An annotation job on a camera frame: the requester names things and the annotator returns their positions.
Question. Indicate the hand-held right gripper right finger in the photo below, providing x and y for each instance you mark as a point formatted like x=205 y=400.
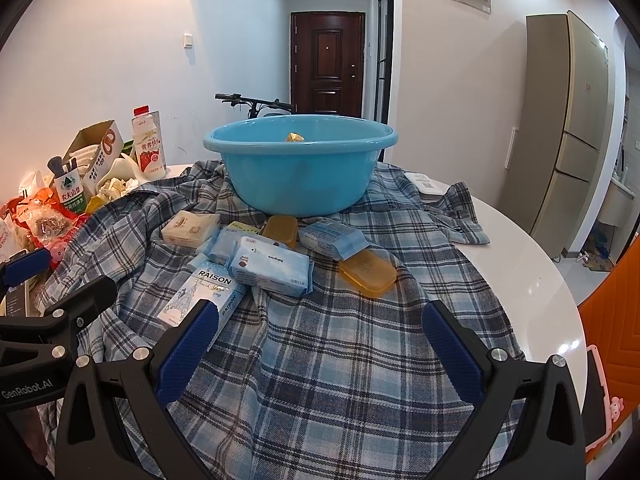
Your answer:
x=447 y=352

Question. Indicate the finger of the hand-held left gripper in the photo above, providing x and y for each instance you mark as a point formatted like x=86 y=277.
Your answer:
x=82 y=300
x=25 y=266

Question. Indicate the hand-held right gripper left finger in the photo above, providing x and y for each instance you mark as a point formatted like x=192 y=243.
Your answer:
x=192 y=342

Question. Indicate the light blue carton box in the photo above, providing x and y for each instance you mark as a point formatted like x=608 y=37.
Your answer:
x=200 y=285

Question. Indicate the light blue packet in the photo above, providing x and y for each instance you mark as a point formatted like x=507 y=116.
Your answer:
x=220 y=249

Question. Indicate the white blue wipes pack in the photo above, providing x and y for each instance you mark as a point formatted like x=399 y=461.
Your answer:
x=270 y=265

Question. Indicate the blue plastic basin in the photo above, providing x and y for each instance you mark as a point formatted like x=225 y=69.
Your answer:
x=300 y=175

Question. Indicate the red snack bag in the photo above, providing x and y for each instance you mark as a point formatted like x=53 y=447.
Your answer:
x=40 y=220

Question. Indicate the water bottle with green label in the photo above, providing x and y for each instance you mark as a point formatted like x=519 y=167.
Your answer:
x=68 y=191

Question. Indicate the amber plastic case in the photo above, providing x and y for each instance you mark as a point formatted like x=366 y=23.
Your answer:
x=367 y=272
x=280 y=230

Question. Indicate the pale yellow patterned box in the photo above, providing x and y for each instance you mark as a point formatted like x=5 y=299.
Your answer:
x=190 y=228

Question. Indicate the crumpled clear plastic wrapper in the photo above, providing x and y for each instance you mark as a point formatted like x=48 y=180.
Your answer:
x=115 y=188

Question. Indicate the blue plaid shirt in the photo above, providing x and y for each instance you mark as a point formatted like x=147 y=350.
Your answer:
x=325 y=360

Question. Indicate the row of white sachets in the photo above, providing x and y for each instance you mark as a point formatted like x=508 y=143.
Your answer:
x=84 y=156

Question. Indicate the white plastic bag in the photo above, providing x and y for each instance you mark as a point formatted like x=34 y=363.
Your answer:
x=117 y=167

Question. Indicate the open cardboard box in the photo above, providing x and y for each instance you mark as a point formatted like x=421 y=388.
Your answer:
x=107 y=145

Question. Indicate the green yellow packet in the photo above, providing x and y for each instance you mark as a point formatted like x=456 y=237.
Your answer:
x=128 y=149

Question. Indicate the light blue wipes pack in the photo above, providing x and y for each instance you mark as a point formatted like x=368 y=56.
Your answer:
x=332 y=239

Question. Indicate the milk bottle with red cap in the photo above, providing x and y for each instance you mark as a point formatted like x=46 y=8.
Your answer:
x=147 y=145

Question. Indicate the white flat box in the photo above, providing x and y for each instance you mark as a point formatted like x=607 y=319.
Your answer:
x=425 y=184

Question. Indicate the orange padded mat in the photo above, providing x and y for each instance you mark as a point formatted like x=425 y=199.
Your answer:
x=615 y=320

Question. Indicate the white sink cabinet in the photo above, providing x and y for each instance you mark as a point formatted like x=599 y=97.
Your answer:
x=617 y=200

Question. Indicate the black bicycle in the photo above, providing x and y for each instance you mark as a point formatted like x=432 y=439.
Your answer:
x=250 y=102

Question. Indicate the beige refrigerator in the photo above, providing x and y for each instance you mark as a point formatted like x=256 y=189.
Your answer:
x=570 y=135

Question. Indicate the black framed glass door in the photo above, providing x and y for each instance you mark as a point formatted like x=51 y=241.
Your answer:
x=382 y=60

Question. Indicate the dark red entrance door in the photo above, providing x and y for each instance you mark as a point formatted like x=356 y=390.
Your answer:
x=327 y=60

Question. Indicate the pink plastic frame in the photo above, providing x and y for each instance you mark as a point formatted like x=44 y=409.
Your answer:
x=600 y=400

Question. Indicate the white light switch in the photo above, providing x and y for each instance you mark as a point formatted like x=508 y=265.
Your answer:
x=188 y=40

